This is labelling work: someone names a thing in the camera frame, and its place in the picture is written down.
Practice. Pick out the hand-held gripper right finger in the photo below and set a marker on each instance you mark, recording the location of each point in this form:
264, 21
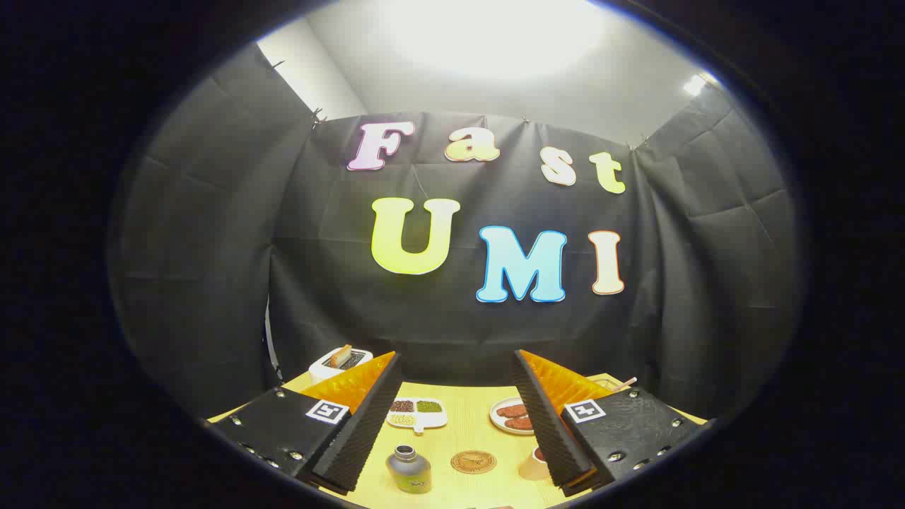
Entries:
548, 424

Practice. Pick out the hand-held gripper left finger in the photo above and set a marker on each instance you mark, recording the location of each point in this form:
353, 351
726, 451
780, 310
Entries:
360, 431

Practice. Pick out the silver green juice bottle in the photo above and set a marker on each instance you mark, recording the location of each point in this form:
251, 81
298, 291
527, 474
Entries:
409, 470

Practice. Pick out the round wooden coaster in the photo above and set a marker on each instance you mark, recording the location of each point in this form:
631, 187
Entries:
474, 462

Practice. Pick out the brown meat patty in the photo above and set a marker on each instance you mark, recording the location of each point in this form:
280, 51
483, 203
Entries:
518, 423
510, 410

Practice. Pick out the round white plate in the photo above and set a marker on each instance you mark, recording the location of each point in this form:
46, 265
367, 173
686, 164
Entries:
497, 421

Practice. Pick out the white divided bean dish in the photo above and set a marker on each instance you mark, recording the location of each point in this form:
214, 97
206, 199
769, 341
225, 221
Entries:
417, 418

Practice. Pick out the white toaster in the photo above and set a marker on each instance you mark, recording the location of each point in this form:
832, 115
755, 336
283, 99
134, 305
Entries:
324, 371

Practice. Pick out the toast slice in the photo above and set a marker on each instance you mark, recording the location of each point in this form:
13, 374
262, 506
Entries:
340, 355

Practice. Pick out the wooden table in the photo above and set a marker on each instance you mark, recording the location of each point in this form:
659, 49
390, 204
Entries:
463, 428

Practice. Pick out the pink striped straw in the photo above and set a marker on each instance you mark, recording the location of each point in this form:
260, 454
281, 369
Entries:
626, 384

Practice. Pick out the black backdrop cloth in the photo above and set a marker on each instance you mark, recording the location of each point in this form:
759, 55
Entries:
452, 325

